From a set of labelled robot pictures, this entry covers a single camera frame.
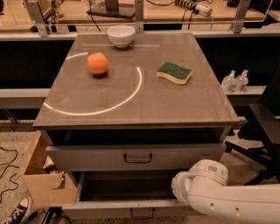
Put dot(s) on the grey drawer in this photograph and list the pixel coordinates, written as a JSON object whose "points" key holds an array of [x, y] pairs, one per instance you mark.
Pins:
{"points": [[126, 194], [142, 157]]}

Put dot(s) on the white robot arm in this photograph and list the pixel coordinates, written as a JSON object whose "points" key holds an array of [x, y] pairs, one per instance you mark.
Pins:
{"points": [[204, 188]]}

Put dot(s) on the grey drawer cabinet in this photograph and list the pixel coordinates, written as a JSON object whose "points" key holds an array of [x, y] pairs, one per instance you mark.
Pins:
{"points": [[129, 104]]}

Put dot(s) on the grey top drawer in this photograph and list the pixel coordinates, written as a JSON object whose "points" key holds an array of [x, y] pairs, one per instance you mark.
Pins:
{"points": [[142, 157]]}

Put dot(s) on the green yellow sponge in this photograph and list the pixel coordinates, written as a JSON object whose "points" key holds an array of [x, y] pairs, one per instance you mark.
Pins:
{"points": [[174, 73]]}

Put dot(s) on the orange fruit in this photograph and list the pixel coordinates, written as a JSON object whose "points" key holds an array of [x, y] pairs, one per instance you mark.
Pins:
{"points": [[97, 63]]}

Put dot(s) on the white bowl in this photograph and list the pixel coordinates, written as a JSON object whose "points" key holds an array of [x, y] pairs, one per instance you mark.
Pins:
{"points": [[121, 36]]}

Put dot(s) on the right clear bottle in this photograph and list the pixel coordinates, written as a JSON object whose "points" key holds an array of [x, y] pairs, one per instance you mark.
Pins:
{"points": [[241, 81]]}

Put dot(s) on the black monitor stand base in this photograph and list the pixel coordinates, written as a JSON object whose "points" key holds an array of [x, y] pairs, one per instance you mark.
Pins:
{"points": [[112, 9]]}

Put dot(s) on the white power strip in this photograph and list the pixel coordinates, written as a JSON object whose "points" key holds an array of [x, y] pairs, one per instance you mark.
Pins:
{"points": [[194, 6]]}

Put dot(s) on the cardboard box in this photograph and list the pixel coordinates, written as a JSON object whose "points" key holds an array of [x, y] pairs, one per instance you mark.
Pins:
{"points": [[46, 189]]}

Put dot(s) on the black office chair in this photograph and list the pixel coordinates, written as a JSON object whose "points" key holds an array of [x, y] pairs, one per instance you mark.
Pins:
{"points": [[263, 125]]}

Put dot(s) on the black white sneaker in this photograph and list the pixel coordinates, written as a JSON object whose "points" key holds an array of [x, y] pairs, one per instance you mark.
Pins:
{"points": [[21, 212]]}

